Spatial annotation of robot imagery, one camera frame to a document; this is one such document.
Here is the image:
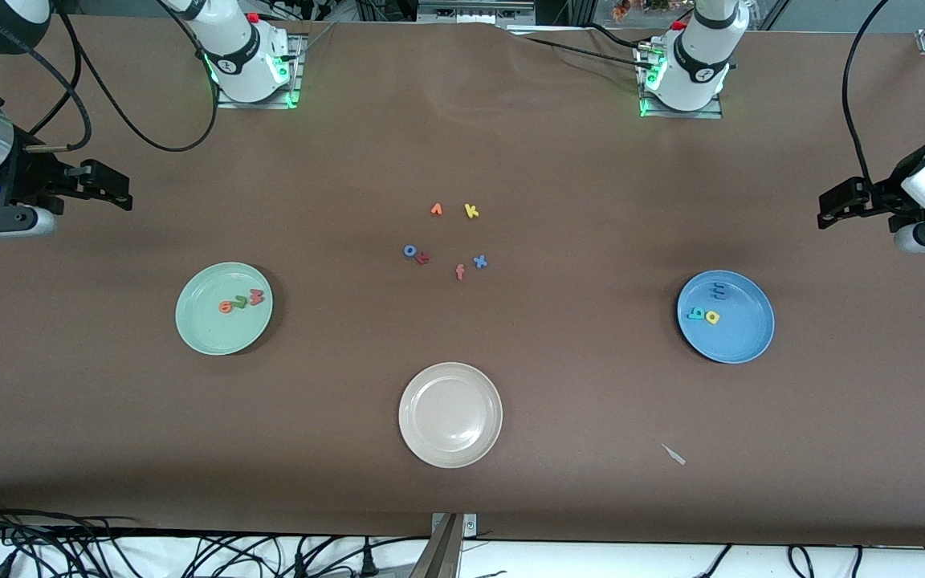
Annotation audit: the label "blue plate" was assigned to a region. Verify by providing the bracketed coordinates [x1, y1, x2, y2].
[676, 270, 776, 364]

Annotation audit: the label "green plate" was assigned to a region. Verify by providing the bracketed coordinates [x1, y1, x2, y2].
[175, 262, 275, 356]

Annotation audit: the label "orange flowers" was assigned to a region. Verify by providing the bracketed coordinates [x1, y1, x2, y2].
[611, 0, 672, 22]

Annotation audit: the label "brown table mat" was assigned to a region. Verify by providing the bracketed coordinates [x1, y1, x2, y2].
[0, 12, 925, 548]

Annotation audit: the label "beige plate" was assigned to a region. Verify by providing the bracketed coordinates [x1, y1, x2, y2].
[398, 362, 503, 469]

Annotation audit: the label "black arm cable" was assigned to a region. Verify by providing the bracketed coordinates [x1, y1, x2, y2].
[841, 0, 889, 185]
[21, 0, 221, 153]

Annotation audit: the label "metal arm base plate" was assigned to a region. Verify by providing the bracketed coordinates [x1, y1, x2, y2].
[639, 44, 724, 120]
[218, 32, 304, 110]

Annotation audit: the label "black base cable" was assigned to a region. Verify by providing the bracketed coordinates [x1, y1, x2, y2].
[579, 20, 664, 53]
[523, 34, 644, 69]

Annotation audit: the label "black floor cable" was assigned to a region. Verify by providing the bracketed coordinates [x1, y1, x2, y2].
[0, 494, 146, 578]
[695, 544, 733, 578]

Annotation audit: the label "grey metal frame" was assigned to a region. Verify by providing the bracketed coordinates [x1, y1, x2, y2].
[417, 0, 537, 26]

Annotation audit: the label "metal table bracket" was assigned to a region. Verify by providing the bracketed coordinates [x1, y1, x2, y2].
[410, 512, 478, 578]

